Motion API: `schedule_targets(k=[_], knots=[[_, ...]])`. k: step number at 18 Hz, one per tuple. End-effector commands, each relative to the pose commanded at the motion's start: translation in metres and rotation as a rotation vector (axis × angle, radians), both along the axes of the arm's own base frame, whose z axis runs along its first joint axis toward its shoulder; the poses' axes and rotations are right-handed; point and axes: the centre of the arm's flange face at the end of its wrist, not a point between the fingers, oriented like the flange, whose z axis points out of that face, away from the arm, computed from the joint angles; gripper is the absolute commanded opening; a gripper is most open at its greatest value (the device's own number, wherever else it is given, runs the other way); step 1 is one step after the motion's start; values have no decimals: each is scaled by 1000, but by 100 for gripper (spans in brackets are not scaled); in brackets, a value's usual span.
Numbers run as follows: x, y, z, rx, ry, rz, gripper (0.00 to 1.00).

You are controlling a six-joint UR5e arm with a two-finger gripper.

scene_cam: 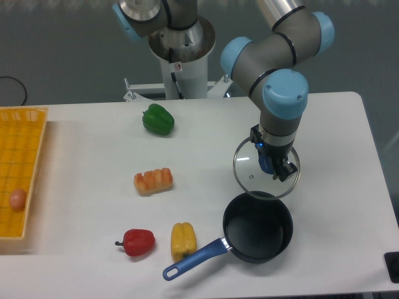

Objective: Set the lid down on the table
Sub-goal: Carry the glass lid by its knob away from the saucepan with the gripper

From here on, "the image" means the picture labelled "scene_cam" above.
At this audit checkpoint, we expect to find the black cable on pedestal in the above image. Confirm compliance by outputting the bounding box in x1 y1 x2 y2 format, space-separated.
168 47 185 100

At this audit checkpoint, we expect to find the green bell pepper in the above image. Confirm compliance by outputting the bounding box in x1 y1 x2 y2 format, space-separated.
142 103 175 136

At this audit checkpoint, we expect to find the black device at table edge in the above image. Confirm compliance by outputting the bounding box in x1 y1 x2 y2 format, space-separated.
384 252 399 283

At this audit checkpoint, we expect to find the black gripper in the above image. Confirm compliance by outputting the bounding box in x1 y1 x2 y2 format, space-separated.
249 124 296 182

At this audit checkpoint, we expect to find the black cable on floor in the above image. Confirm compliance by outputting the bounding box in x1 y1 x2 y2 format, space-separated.
0 76 27 107

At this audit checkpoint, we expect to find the red bell pepper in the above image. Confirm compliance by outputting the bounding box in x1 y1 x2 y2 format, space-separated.
115 229 155 257

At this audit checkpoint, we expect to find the black saucepan with blue handle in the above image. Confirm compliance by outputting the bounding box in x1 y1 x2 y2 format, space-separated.
163 191 294 281

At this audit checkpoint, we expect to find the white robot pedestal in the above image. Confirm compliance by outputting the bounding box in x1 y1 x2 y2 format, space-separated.
123 16 233 102

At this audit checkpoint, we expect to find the yellow bell pepper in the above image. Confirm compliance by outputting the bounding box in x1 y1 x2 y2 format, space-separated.
171 222 197 262

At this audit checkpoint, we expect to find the yellow plastic basket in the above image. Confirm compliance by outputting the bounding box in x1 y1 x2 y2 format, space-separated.
1 107 48 240

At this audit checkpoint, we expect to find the brown egg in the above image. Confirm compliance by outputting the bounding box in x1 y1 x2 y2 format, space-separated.
9 188 27 212

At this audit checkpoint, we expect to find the glass lid with blue knob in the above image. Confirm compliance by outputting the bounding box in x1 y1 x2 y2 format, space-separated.
233 138 301 200

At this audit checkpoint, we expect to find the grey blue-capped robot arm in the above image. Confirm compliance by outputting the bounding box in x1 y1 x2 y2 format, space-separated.
112 1 335 181

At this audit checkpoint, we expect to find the toy bread loaf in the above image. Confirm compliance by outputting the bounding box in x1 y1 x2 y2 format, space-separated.
133 168 173 196

